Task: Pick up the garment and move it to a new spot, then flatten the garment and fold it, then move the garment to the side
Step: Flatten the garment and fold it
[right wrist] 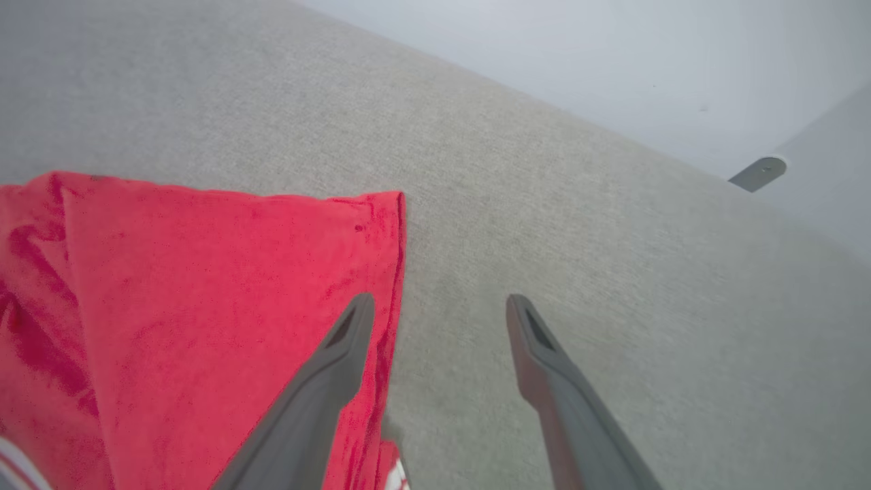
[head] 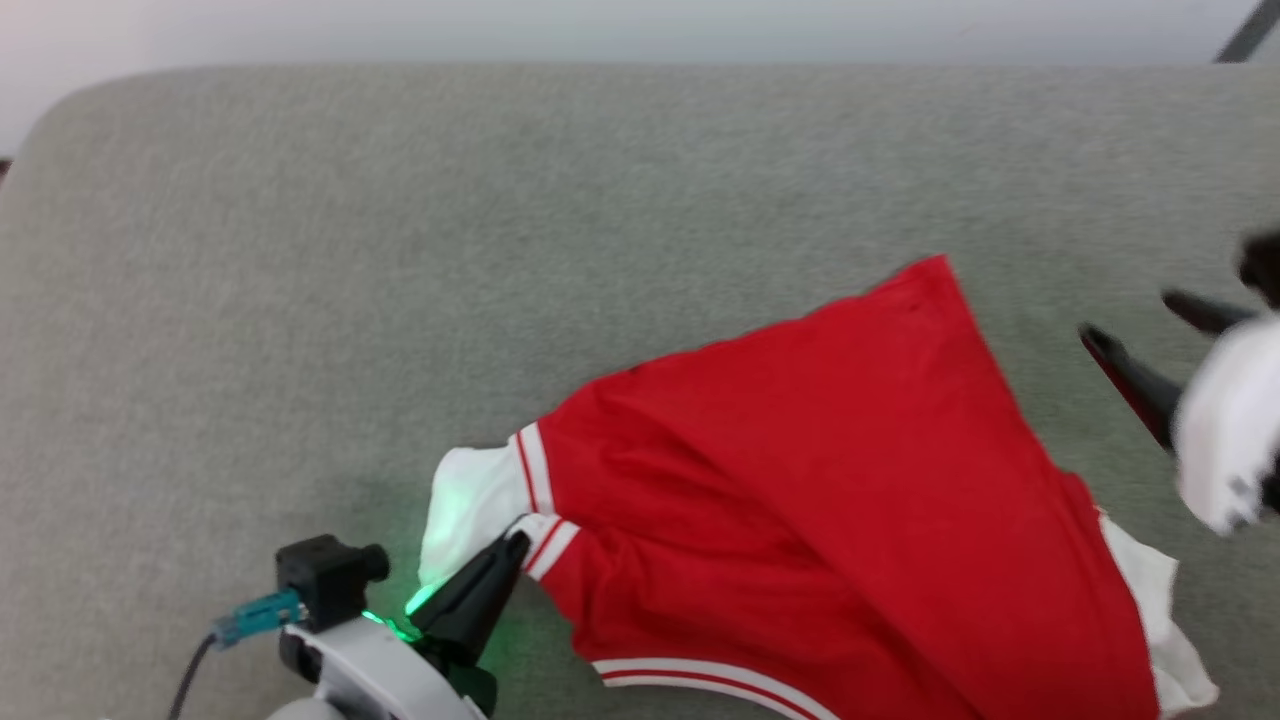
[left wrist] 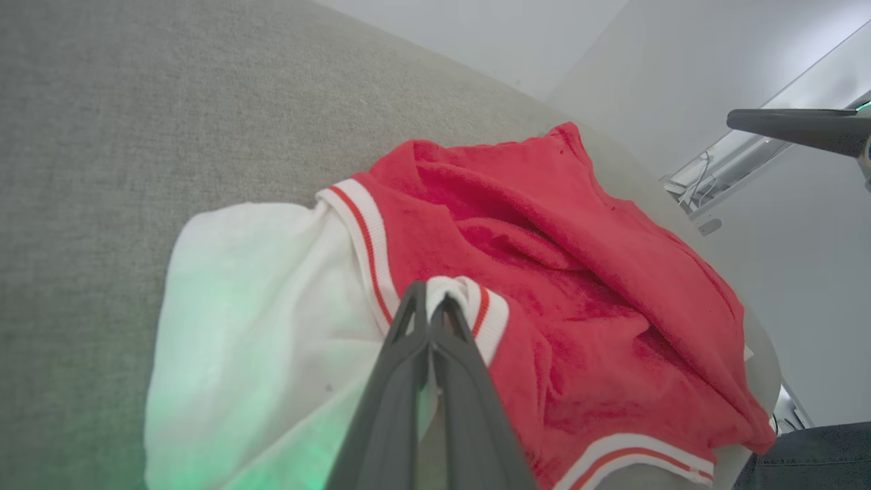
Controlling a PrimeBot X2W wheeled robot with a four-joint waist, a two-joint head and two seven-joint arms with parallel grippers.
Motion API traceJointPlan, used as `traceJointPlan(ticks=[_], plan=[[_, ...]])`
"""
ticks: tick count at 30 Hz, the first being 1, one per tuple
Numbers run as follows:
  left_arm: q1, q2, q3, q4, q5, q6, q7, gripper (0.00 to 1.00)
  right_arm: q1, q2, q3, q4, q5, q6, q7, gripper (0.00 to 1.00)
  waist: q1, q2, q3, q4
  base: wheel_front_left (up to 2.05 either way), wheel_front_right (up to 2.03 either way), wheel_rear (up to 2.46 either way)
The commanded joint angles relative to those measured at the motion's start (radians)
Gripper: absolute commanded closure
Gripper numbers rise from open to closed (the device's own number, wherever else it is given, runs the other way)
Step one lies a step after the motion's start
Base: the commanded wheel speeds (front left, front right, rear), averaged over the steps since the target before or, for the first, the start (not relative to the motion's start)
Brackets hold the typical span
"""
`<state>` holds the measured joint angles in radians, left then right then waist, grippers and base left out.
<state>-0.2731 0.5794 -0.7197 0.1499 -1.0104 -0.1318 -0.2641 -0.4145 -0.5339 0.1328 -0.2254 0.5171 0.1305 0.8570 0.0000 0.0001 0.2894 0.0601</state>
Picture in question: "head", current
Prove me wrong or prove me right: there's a red basketball jersey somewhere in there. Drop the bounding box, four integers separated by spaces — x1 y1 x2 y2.
418 255 1221 720

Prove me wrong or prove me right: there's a black cable with teal plug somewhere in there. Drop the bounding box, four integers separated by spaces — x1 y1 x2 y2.
170 590 306 720

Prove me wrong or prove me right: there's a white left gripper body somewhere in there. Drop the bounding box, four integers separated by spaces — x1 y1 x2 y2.
282 612 496 720

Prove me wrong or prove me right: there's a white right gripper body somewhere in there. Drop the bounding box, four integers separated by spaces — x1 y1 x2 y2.
1172 315 1280 536

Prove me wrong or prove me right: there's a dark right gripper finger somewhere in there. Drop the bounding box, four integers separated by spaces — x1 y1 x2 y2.
1078 322 1186 451
1160 288 1259 337

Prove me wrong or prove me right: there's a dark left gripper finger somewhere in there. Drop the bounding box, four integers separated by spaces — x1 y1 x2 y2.
435 533 531 661
410 535 516 641

